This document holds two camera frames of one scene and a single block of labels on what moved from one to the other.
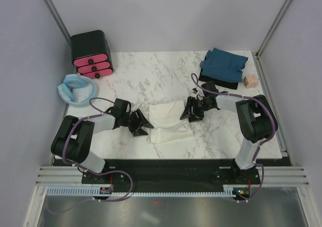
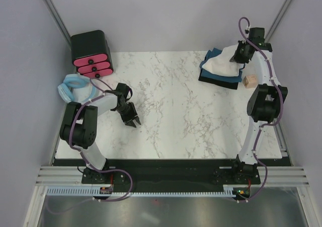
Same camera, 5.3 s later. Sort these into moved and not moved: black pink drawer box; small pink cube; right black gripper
Moved: right black gripper
Not moved: small pink cube; black pink drawer box
